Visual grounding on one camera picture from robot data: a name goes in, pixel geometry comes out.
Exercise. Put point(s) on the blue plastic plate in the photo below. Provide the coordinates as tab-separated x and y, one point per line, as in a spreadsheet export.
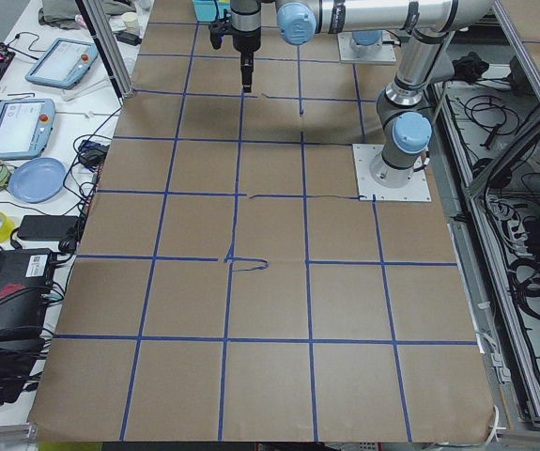
37	180

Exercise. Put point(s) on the black computer box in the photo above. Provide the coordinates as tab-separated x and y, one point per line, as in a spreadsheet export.
26	276

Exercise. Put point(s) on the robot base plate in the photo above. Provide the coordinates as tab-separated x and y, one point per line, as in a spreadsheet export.
366	47

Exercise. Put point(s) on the teach pendant tablet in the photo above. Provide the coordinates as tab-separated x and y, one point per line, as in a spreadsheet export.
64	64
25	127

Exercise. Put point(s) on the lower teach pendant tablet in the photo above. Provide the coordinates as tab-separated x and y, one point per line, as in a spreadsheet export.
25	127

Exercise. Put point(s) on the upper teach pendant tablet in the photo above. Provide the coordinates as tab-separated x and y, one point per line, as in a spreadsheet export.
64	64

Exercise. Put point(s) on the teal plastic storage bin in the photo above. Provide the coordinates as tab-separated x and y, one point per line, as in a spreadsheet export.
209	10

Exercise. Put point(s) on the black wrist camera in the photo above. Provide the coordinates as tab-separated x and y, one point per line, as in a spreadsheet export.
217	30

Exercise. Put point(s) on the paper cup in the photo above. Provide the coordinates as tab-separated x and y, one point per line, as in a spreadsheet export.
131	22

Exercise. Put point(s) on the black power adapter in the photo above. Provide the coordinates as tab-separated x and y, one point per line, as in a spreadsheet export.
46	227

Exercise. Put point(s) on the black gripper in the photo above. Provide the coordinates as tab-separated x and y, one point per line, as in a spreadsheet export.
245	41

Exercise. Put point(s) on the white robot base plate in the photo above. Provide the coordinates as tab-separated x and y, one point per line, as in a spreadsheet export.
376	181

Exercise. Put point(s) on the aluminium frame post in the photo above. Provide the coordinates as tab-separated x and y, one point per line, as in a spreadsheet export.
101	32

